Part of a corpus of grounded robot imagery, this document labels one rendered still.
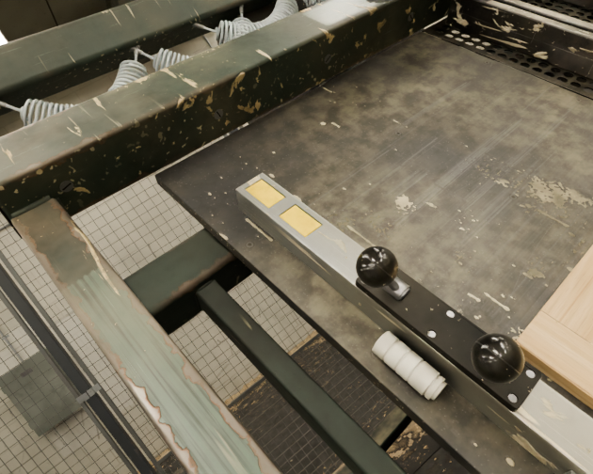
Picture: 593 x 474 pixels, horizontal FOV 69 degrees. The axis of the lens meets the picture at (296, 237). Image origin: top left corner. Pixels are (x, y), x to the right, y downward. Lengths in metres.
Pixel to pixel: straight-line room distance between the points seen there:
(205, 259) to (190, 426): 0.27
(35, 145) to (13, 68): 0.47
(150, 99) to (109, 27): 0.51
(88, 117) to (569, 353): 0.67
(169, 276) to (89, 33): 0.70
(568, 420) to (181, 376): 0.37
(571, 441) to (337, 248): 0.30
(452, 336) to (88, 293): 0.39
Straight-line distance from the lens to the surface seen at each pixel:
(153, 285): 0.63
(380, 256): 0.38
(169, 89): 0.72
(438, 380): 0.48
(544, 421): 0.49
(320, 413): 0.54
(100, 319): 0.51
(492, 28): 1.11
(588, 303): 0.61
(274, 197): 0.59
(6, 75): 1.13
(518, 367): 0.37
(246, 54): 0.79
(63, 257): 0.59
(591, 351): 0.58
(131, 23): 1.21
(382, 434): 1.58
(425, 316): 0.49
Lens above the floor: 1.61
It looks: 6 degrees down
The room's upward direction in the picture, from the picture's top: 33 degrees counter-clockwise
